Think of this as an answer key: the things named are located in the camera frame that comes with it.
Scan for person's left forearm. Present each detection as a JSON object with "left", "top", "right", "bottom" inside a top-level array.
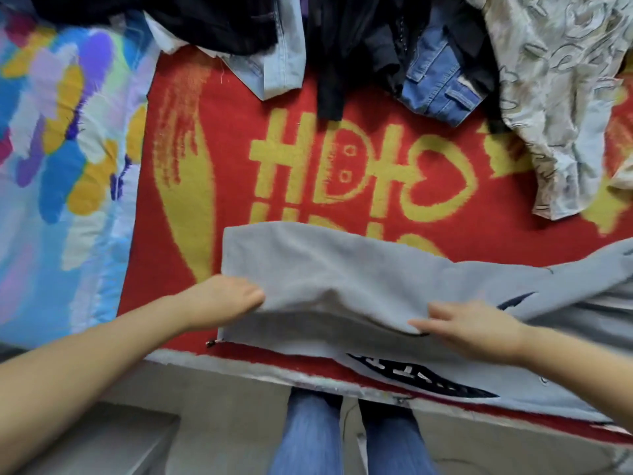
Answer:
[{"left": 0, "top": 296, "right": 199, "bottom": 475}]

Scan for blue patterned pillow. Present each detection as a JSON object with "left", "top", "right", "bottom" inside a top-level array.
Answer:
[{"left": 0, "top": 7, "right": 162, "bottom": 352}]

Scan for person's left hand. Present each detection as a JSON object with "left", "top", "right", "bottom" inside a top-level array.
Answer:
[{"left": 173, "top": 274, "right": 267, "bottom": 333}]

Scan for person's right forearm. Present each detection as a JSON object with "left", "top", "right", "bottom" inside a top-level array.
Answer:
[{"left": 514, "top": 326, "right": 633, "bottom": 431}]

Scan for red and yellow blanket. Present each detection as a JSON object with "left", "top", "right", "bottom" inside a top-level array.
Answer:
[{"left": 117, "top": 0, "right": 633, "bottom": 449}]

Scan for grey garment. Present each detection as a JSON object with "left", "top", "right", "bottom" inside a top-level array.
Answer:
[{"left": 216, "top": 220, "right": 633, "bottom": 426}]

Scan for pile of mixed clothes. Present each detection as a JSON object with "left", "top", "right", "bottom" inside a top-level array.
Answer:
[{"left": 28, "top": 0, "right": 633, "bottom": 224}]

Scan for person's right hand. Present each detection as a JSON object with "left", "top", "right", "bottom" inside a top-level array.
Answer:
[{"left": 407, "top": 300, "right": 533, "bottom": 368}]

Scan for person's blue trousers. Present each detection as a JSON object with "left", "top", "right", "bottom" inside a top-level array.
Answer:
[{"left": 265, "top": 387, "right": 443, "bottom": 475}]

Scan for grey wardrobe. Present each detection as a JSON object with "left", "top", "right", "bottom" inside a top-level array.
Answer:
[{"left": 18, "top": 400, "right": 185, "bottom": 475}]

